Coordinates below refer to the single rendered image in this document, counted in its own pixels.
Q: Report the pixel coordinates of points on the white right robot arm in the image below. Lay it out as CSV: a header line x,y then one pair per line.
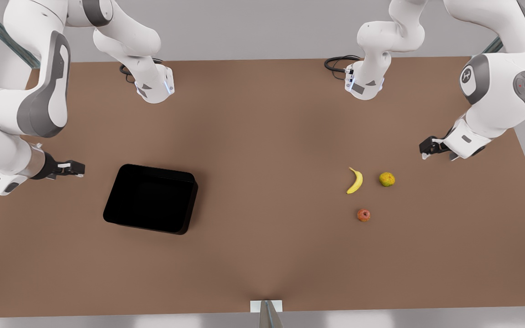
x,y
39,98

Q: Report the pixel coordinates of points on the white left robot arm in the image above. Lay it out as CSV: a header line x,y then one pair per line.
x,y
504,98

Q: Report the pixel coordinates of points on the black storage box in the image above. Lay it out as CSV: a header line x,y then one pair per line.
x,y
151,198

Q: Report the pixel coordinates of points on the red apple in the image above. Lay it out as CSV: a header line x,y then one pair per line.
x,y
363,215

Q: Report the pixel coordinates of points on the yellow-green orange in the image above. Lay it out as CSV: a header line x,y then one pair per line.
x,y
387,179

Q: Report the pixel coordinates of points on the yellow banana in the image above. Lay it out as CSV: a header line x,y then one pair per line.
x,y
356,182

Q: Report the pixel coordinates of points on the silver frame post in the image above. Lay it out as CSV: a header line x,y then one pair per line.
x,y
513,25
2,34
269,316

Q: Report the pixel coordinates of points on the white post foot plate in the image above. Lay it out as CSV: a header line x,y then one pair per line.
x,y
255,306

